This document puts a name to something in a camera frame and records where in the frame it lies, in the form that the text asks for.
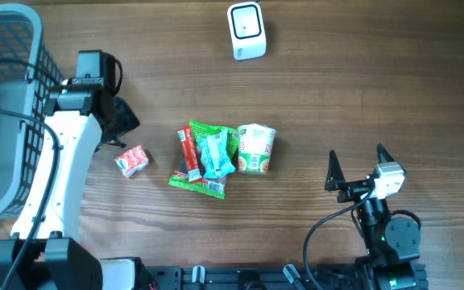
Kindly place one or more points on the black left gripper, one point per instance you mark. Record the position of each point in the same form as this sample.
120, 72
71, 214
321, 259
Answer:
130, 119

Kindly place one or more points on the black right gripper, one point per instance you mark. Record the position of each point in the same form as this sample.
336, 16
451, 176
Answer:
336, 181

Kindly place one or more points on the small red white box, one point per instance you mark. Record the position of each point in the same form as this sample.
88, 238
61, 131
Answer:
132, 161

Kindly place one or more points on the red stick packet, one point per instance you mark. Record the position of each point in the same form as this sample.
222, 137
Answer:
190, 154

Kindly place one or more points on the green snack bag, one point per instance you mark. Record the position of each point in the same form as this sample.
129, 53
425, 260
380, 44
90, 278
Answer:
212, 187

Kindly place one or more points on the cup noodles container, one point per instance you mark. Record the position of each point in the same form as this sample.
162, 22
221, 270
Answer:
255, 147

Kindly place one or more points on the light blue candy packet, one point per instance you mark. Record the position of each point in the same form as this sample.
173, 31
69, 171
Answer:
214, 155

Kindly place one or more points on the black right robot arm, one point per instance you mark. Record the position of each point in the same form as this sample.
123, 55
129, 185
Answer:
391, 238

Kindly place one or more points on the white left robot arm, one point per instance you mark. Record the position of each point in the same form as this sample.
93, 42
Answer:
82, 114

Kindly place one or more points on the white barcode scanner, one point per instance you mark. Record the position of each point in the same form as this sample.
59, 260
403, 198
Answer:
247, 32

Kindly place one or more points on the dark grey plastic basket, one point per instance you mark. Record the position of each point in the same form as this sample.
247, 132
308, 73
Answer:
27, 72

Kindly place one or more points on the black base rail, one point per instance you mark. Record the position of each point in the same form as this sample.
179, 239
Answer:
328, 276

